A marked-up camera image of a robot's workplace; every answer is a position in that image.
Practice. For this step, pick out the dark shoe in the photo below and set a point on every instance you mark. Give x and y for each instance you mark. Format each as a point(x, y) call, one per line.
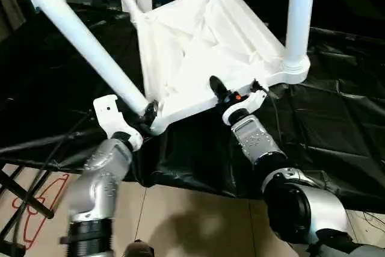
point(138, 249)

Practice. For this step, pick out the black plastic sheet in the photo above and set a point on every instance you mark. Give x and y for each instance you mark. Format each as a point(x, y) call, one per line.
point(195, 148)

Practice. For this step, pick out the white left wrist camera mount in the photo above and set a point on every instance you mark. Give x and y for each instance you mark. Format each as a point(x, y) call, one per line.
point(111, 115)

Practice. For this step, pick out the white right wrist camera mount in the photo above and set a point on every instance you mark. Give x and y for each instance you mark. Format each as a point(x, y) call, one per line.
point(246, 100)

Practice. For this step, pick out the grey metal stand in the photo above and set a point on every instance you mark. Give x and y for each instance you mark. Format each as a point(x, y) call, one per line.
point(12, 1)

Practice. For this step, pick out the black stand leg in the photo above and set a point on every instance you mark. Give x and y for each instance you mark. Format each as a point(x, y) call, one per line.
point(24, 190)

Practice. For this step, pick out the white plastic table top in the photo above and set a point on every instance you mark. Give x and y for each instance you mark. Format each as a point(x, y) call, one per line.
point(195, 43)

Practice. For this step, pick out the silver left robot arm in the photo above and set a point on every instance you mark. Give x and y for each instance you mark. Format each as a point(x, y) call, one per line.
point(102, 166)

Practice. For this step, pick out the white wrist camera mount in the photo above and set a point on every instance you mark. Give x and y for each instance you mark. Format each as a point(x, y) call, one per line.
point(111, 115)
point(246, 100)

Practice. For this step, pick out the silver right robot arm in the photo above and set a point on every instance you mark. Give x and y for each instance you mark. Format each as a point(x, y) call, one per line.
point(258, 142)

